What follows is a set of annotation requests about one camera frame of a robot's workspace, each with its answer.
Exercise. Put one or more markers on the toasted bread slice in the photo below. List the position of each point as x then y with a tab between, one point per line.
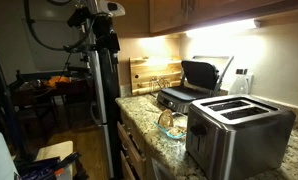
165	119

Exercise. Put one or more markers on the black clutter pile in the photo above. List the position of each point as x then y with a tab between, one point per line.
49	166

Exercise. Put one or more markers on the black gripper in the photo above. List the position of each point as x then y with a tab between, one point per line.
106	31

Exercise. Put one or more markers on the wooden upper cabinets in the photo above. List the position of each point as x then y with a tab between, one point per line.
205	11

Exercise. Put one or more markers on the orange object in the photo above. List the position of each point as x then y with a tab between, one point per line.
57	81

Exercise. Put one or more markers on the stainless steel refrigerator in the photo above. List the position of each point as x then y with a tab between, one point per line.
97	93

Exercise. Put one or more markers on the white window blind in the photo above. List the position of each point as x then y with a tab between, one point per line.
45	60

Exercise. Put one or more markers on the light wooden stool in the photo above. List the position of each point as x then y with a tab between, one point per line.
54	150

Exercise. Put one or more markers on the black panini press grill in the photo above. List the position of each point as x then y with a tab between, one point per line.
185	93

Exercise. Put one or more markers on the clear glass food container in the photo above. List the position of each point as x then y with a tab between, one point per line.
170	135

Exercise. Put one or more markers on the dark wooden chair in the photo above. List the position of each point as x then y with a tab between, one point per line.
74	95

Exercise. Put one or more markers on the black stereo camera bar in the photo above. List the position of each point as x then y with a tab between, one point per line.
87	49

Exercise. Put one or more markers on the wooden cutting board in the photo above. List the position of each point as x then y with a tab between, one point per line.
149	75

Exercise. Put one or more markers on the wooden base cabinet drawers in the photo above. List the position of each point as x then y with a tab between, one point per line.
132	150

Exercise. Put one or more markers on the under-cabinet light strip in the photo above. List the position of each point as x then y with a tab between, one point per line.
222	28

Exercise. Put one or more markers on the dark dining table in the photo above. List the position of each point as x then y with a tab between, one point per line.
25	90

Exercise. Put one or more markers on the stainless steel two-slot toaster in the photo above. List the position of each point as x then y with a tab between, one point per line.
242	140

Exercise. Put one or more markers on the black camera stand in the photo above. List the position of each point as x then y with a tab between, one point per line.
85	63

